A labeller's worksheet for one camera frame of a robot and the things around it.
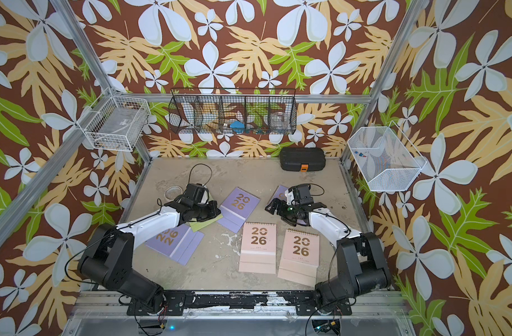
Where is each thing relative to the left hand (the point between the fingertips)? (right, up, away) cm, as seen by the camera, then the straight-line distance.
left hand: (224, 209), depth 90 cm
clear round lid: (-28, +7, +15) cm, 33 cm away
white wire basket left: (-44, +36, -5) cm, 57 cm away
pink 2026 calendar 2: (+32, -19, -6) cm, 38 cm away
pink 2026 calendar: (+15, -16, -4) cm, 22 cm away
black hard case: (+42, +25, +29) cm, 57 cm away
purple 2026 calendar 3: (-19, -14, -2) cm, 24 cm away
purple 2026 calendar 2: (+26, +6, +13) cm, 30 cm away
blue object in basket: (+6, +37, +3) cm, 37 cm away
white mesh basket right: (+67, +22, -7) cm, 71 cm away
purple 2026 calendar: (+5, -1, +8) cm, 9 cm away
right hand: (+21, -1, -1) cm, 21 cm away
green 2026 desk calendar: (-13, -8, +3) cm, 15 cm away
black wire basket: (+2, +46, +7) cm, 46 cm away
